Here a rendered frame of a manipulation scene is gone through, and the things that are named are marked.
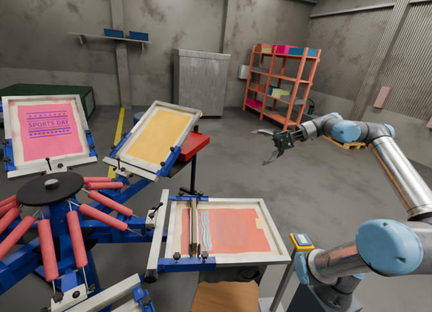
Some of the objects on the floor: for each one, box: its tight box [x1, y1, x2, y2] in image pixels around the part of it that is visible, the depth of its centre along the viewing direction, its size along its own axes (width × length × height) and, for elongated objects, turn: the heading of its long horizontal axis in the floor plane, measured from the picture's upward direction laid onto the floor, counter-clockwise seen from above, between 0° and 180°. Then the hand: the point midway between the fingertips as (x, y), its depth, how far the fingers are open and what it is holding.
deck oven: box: [172, 48, 231, 119], centre depth 684 cm, size 160×123×206 cm
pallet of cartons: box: [322, 135, 368, 149], centre depth 626 cm, size 142×102×50 cm
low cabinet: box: [0, 84, 96, 128], centre depth 546 cm, size 187×171×74 cm
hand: (255, 148), depth 86 cm, fingers open, 14 cm apart
